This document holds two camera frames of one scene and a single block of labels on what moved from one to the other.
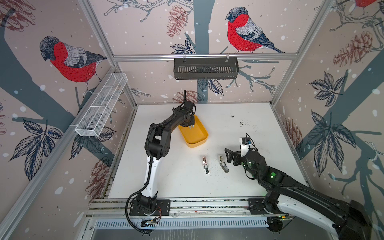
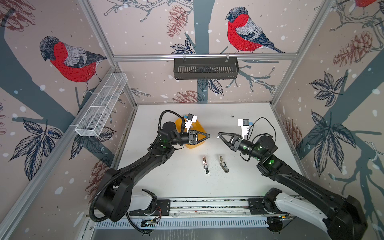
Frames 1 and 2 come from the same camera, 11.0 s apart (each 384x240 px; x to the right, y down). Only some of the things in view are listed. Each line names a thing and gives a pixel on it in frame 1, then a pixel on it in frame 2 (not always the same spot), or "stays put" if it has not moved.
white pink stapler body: (206, 168) stays put
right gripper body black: (238, 159) to (237, 145)
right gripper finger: (229, 154) to (228, 144)
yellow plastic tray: (195, 136) stays put
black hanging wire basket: (208, 68) stays put
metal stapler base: (223, 165) stays put
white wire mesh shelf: (97, 112) stays put
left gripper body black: (191, 121) to (191, 141)
